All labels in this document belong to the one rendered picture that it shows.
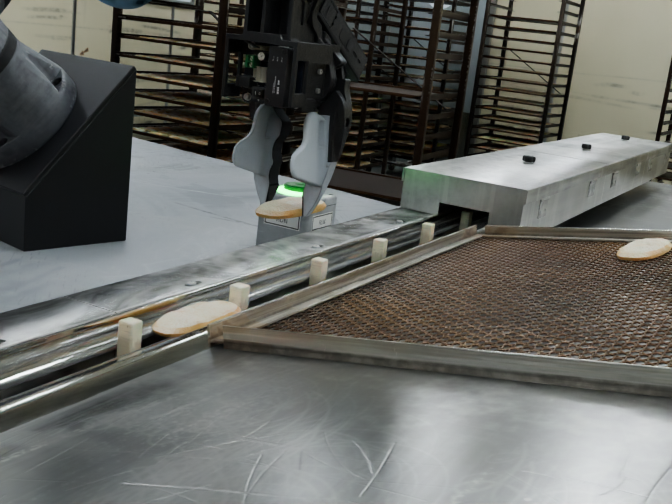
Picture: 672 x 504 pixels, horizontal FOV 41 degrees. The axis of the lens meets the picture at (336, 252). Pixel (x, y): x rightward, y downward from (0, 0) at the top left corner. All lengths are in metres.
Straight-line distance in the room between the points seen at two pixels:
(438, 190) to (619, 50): 6.65
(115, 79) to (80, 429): 0.67
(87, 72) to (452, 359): 0.72
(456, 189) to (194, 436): 0.86
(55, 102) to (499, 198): 0.57
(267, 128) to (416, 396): 0.41
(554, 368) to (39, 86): 0.73
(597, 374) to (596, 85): 7.43
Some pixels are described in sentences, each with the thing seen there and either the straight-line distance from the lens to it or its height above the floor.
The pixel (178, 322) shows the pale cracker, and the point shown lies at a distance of 0.71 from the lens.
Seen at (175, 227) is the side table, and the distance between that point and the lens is 1.20.
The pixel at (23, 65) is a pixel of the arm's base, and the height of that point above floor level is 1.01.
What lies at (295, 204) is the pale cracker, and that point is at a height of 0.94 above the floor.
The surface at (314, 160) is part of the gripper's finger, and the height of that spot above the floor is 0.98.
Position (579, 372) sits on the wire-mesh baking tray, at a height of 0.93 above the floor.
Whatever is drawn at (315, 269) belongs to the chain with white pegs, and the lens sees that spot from 0.90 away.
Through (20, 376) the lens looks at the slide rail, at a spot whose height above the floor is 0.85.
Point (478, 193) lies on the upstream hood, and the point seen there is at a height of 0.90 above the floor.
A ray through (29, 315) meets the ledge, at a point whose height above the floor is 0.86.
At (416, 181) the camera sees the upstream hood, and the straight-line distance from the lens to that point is 1.26.
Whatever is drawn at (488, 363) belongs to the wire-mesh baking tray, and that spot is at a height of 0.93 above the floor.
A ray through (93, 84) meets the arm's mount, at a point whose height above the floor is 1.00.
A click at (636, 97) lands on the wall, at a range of 7.83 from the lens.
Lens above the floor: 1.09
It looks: 13 degrees down
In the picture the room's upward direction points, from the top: 7 degrees clockwise
